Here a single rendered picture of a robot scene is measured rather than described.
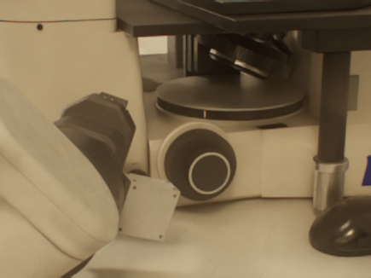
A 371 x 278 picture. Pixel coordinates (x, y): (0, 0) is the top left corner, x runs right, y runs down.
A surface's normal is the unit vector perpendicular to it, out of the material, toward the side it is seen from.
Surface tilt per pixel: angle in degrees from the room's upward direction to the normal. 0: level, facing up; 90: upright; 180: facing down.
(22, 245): 89
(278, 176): 90
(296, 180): 90
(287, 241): 0
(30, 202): 104
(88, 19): 90
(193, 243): 0
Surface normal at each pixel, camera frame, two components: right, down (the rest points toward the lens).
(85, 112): -0.09, 0.15
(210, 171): 0.32, 0.28
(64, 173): 0.81, -0.57
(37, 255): 0.17, 0.49
